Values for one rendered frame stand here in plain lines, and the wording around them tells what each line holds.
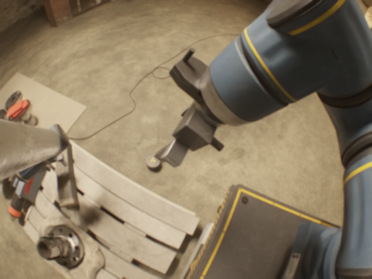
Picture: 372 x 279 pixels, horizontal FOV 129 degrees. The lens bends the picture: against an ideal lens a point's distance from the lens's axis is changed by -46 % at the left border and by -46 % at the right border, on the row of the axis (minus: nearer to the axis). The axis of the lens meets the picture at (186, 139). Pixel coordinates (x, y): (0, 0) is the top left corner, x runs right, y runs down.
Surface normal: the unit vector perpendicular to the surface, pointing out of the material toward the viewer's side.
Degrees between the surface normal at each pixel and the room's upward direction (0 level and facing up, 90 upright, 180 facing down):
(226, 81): 76
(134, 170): 0
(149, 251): 0
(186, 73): 25
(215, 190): 0
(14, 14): 90
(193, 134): 88
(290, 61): 83
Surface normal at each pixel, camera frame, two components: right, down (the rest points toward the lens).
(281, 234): 0.11, -0.48
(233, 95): -0.59, 0.58
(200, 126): 0.49, -0.29
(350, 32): -0.18, 0.68
